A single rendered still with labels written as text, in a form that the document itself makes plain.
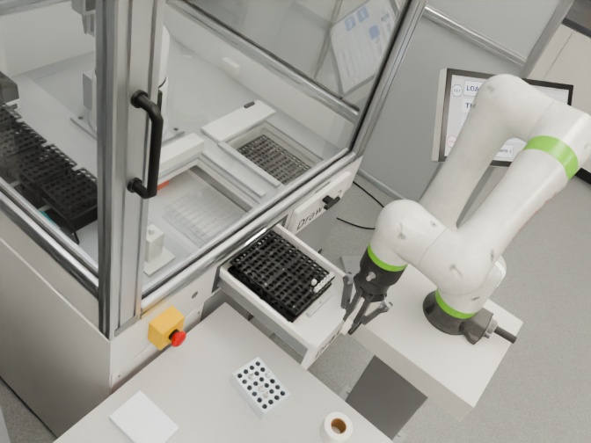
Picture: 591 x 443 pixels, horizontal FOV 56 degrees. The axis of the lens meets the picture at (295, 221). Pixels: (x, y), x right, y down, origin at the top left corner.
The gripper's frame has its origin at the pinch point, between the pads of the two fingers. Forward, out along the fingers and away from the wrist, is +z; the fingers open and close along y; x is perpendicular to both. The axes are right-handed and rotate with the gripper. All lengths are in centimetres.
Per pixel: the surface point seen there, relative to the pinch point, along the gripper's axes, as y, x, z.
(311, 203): -31.6, 26.8, 0.8
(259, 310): -19.5, -9.8, 6.2
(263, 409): -3.2, -25.0, 13.6
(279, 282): -20.6, -1.3, 3.3
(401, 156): -51, 169, 67
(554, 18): -18, 168, -31
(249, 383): -9.8, -22.5, 13.7
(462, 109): -18, 89, -16
